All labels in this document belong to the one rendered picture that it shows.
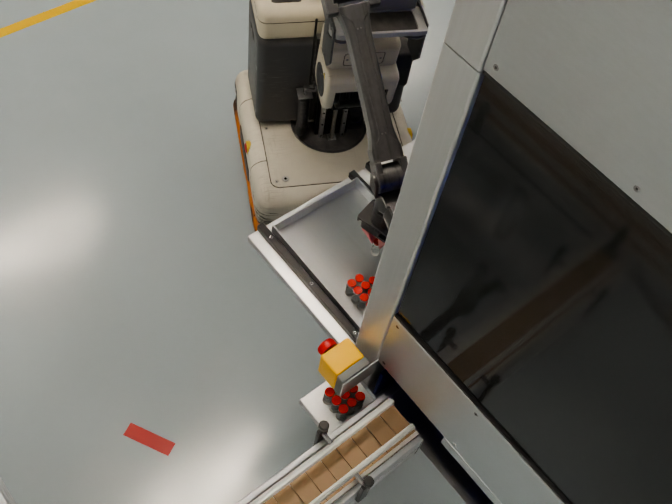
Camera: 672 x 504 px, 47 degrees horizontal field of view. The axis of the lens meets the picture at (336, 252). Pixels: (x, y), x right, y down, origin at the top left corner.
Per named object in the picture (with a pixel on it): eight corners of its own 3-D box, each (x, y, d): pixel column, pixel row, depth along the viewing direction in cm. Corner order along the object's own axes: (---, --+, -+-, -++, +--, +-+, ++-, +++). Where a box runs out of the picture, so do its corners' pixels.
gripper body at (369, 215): (393, 245, 169) (398, 226, 163) (355, 220, 172) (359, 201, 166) (409, 227, 172) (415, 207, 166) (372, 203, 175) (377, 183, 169)
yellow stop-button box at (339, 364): (365, 377, 158) (371, 362, 152) (338, 397, 155) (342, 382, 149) (342, 350, 161) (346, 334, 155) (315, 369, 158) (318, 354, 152)
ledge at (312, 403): (386, 418, 164) (387, 415, 163) (339, 454, 159) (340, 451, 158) (345, 369, 169) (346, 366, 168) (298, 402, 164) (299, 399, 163)
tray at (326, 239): (445, 281, 182) (448, 273, 179) (360, 338, 172) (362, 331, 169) (355, 185, 195) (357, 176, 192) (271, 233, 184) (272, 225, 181)
